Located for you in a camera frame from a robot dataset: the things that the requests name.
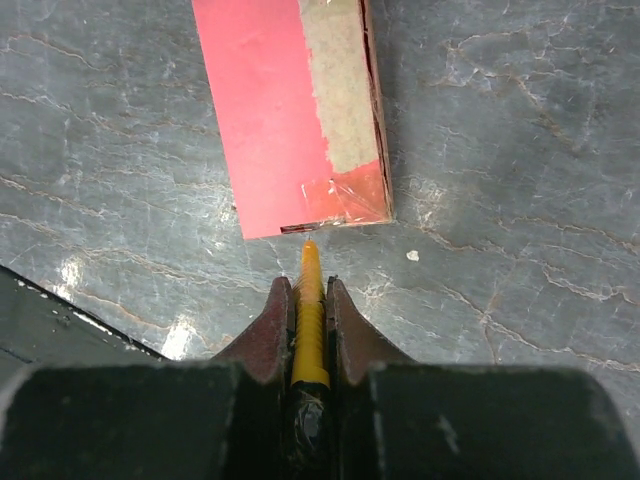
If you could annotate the pink express box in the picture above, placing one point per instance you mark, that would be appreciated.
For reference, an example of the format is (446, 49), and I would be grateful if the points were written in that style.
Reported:
(297, 99)

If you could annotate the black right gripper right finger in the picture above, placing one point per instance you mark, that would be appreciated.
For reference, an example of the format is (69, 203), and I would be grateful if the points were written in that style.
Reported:
(401, 419)

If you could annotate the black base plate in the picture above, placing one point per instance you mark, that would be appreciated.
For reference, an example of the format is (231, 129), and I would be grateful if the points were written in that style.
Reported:
(40, 328)

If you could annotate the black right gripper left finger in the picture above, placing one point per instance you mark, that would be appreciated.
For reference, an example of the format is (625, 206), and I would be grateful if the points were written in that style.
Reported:
(141, 418)

